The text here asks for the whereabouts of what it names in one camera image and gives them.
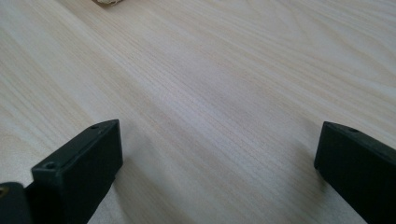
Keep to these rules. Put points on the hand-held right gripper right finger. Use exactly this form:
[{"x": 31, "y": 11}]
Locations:
[{"x": 361, "y": 165}]

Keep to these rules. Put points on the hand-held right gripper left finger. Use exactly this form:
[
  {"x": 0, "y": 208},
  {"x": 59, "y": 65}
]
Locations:
[{"x": 77, "y": 174}]

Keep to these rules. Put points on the beige woven object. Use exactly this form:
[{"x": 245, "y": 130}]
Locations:
[{"x": 107, "y": 1}]

